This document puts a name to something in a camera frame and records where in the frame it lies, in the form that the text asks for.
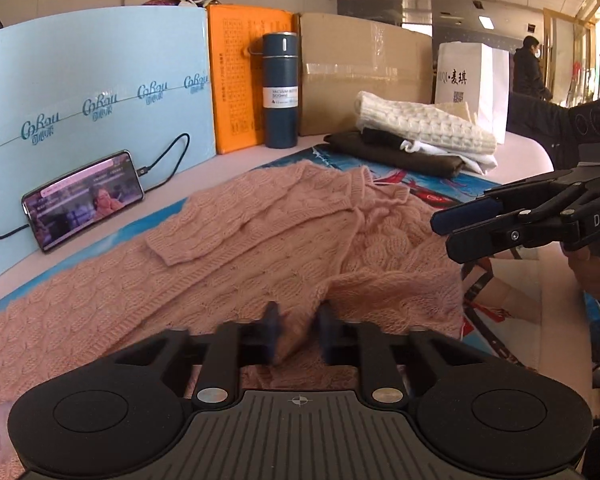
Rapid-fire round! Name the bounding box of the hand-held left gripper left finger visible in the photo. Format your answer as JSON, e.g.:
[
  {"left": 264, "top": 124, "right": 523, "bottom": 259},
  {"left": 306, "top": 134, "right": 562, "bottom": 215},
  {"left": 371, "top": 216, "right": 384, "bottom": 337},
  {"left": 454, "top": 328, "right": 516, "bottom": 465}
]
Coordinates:
[{"left": 114, "top": 302, "right": 282, "bottom": 413}]

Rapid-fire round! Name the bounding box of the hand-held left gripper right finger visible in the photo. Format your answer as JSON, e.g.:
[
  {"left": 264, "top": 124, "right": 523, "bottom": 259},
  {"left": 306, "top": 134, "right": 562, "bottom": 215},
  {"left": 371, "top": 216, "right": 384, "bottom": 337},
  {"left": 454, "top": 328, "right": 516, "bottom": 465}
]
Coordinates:
[{"left": 314, "top": 302, "right": 487, "bottom": 413}]

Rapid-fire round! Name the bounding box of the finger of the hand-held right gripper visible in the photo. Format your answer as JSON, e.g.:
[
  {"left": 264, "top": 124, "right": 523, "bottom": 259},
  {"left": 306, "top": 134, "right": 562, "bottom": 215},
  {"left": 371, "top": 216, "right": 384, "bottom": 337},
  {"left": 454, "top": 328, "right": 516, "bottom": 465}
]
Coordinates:
[
  {"left": 430, "top": 169, "right": 588, "bottom": 237},
  {"left": 445, "top": 212, "right": 583, "bottom": 266}
]

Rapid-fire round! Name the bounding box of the pink cable-knit sweater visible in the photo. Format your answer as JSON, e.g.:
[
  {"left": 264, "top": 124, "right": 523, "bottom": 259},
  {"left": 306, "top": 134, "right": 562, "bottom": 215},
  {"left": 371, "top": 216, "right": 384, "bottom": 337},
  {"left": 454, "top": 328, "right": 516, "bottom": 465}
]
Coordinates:
[{"left": 0, "top": 159, "right": 467, "bottom": 480}]

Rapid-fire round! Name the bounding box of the person's right hand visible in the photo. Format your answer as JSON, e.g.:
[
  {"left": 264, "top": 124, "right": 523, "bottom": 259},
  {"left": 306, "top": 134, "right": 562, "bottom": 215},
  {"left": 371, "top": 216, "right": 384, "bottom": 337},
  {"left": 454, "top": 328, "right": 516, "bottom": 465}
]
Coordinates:
[{"left": 566, "top": 247, "right": 600, "bottom": 313}]

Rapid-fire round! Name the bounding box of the blue printed mat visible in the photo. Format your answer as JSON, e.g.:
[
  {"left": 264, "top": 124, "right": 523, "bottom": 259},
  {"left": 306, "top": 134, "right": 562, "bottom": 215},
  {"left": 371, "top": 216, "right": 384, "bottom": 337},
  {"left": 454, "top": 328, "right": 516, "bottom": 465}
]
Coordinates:
[{"left": 0, "top": 144, "right": 600, "bottom": 391}]

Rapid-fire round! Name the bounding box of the white folded cloth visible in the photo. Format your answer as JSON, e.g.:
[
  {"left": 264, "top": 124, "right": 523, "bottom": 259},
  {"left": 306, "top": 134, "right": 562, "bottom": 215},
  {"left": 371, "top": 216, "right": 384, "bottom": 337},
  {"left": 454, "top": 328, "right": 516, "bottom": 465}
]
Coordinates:
[{"left": 399, "top": 138, "right": 499, "bottom": 175}]

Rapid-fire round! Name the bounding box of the white knit sweater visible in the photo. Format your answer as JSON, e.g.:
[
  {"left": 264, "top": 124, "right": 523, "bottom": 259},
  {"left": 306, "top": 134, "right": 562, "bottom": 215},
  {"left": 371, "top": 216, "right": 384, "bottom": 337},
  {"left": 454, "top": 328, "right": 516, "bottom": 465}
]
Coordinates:
[{"left": 355, "top": 90, "right": 498, "bottom": 157}]

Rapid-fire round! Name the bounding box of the dark brown folded garment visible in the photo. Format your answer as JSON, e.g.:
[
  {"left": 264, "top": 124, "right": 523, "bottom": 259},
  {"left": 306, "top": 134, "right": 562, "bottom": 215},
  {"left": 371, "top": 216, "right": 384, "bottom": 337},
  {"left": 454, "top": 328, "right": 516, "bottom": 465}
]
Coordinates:
[{"left": 323, "top": 129, "right": 464, "bottom": 179}]

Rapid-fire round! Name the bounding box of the black folded garment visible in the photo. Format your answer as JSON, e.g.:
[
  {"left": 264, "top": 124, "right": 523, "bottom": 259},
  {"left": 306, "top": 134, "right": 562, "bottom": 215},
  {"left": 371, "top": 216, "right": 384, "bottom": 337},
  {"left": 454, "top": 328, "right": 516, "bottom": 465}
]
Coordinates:
[{"left": 362, "top": 127, "right": 407, "bottom": 149}]

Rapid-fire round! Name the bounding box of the white paper bag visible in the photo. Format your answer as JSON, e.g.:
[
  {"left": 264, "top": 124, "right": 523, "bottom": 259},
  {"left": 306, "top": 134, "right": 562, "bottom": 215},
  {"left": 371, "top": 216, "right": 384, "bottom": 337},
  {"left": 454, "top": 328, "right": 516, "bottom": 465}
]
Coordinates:
[{"left": 433, "top": 41, "right": 510, "bottom": 145}]

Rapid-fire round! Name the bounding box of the brown cardboard box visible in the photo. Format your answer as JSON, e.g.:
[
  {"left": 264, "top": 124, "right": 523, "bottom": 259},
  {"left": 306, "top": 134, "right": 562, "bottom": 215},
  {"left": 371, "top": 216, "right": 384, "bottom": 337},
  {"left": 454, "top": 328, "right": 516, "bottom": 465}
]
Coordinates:
[{"left": 295, "top": 12, "right": 434, "bottom": 137}]

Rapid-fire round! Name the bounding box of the dark blue vacuum bottle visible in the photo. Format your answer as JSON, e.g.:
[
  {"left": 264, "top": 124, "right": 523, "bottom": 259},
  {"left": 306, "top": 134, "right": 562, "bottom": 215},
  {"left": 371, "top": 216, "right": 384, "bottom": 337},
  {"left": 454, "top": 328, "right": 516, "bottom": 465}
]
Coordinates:
[{"left": 247, "top": 31, "right": 301, "bottom": 150}]

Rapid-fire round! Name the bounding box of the black smartphone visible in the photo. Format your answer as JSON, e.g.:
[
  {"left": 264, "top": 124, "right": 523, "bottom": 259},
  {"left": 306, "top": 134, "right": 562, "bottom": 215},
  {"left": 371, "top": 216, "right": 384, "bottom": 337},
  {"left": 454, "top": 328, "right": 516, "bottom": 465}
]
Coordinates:
[{"left": 21, "top": 149, "right": 146, "bottom": 254}]

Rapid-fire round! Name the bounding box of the orange cardboard box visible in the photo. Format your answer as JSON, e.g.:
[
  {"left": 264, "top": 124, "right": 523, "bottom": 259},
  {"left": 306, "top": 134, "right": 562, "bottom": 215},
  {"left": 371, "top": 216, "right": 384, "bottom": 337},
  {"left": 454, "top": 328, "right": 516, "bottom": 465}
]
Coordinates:
[{"left": 207, "top": 4, "right": 301, "bottom": 155}]

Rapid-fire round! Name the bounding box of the light blue cardboard box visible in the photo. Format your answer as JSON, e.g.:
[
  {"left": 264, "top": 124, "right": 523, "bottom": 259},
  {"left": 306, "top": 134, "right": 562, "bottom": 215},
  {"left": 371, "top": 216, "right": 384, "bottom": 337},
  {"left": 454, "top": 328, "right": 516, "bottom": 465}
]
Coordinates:
[{"left": 0, "top": 6, "right": 217, "bottom": 292}]

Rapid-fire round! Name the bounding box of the black phone charging cable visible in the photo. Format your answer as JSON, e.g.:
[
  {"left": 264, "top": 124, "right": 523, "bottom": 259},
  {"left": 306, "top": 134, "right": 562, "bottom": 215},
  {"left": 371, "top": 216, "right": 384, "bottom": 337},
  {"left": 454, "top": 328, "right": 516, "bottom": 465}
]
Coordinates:
[{"left": 0, "top": 132, "right": 191, "bottom": 242}]

